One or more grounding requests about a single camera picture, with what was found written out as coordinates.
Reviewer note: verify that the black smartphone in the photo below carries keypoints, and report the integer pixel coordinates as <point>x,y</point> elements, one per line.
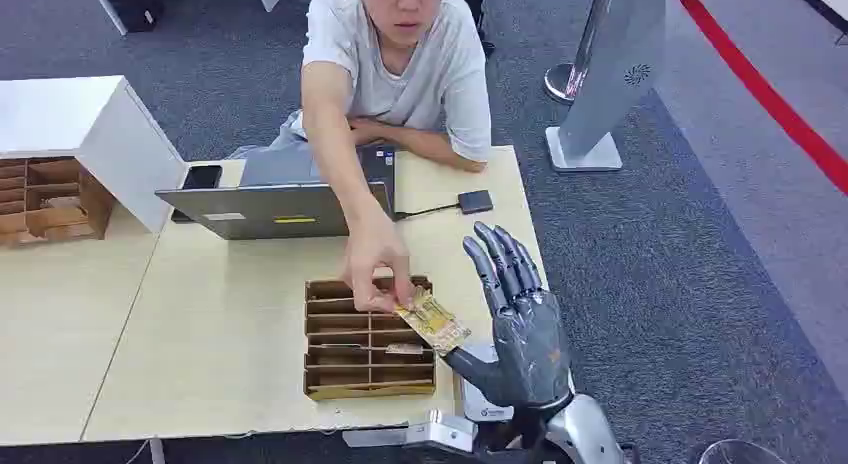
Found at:
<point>201,177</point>

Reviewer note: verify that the person's right hand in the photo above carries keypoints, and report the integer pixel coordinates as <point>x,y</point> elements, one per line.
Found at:
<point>372,256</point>

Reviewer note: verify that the grey kiosk stand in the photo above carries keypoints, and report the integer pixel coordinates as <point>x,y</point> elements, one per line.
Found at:
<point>613,70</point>

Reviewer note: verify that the wooden compartment box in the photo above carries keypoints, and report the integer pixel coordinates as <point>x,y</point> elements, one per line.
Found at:
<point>56,202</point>

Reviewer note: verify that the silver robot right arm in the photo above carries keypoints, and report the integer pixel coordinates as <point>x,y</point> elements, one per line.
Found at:
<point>586,431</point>

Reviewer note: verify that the white cabinet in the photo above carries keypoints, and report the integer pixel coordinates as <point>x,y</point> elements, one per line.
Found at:
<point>99,130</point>

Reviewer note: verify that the yellow printed card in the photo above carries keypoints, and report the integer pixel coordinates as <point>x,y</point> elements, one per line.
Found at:
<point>434,323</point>

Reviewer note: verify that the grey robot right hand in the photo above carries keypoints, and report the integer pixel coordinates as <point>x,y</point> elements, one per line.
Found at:
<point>530,342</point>

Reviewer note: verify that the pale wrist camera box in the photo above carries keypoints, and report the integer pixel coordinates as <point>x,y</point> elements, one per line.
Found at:
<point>478,398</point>

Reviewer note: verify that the grey laptop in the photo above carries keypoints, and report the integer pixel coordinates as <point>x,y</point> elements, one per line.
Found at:
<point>265,209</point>

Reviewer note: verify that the chrome stanchion base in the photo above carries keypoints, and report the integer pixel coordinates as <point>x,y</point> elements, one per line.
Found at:
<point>558,83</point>

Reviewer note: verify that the black adapter box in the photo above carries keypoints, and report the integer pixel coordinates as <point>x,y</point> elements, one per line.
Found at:
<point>476,202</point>

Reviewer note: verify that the pale card in slot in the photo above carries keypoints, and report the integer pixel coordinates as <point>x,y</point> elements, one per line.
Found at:
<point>405,348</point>

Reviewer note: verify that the wooden card box with slots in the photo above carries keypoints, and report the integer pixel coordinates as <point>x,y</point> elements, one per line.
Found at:
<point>368,371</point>

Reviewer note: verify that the person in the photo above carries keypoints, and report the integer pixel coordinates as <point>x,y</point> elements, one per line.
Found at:
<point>404,70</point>

